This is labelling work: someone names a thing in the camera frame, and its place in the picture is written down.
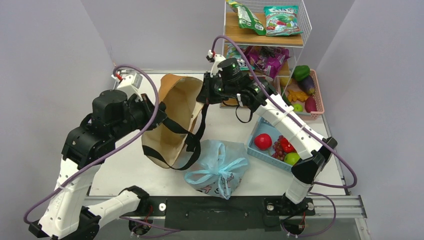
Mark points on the purple toy eggplant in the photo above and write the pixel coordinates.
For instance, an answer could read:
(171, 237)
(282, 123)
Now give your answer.
(307, 85)

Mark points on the green snack bag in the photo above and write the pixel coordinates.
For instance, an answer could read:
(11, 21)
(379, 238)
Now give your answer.
(246, 18)

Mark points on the red toy bell pepper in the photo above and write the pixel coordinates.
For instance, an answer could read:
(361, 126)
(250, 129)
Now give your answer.
(286, 146)

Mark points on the purple toy grapes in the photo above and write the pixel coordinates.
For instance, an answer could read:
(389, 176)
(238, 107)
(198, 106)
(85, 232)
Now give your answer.
(278, 151)

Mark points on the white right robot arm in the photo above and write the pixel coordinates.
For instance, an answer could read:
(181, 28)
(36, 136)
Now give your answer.
(314, 150)

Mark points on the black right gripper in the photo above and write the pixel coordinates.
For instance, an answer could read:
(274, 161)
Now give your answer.
(207, 96)

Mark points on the orange cloth tote bag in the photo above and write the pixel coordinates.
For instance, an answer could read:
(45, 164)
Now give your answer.
(175, 143)

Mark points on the white wire wooden shelf rack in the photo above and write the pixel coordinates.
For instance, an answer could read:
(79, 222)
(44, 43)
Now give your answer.
(294, 43)

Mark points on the light blue plastic grocery bag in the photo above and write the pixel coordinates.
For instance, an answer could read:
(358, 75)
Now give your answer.
(220, 168)

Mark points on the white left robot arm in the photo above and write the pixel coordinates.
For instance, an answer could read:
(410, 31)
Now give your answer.
(115, 114)

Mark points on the green toy apple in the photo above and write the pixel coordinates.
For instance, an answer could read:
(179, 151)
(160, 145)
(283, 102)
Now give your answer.
(291, 158)

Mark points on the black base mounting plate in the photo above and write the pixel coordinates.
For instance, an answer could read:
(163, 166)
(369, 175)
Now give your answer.
(207, 213)

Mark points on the small green toy lime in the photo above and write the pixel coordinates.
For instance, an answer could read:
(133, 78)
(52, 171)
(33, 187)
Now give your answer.
(297, 107)

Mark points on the maroon toy vegetable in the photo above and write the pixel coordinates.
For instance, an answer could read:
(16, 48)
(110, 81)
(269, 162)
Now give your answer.
(310, 105)

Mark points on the pink plastic basket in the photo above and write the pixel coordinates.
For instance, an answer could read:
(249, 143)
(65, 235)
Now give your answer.
(285, 83)

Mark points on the light blue plastic basket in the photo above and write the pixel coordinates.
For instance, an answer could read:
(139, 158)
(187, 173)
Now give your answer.
(264, 127)

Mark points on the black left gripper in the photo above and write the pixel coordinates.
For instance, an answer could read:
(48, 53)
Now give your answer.
(146, 105)

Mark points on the teal candy bag top right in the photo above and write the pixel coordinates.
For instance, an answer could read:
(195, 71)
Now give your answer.
(282, 20)

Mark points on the purple candy bag middle shelf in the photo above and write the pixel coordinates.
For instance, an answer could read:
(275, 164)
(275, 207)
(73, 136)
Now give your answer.
(269, 60)

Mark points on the red toy apple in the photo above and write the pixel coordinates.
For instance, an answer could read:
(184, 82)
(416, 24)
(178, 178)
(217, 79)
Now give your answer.
(263, 141)

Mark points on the green toy bell pepper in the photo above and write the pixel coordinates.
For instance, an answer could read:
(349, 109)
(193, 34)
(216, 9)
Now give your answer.
(301, 72)

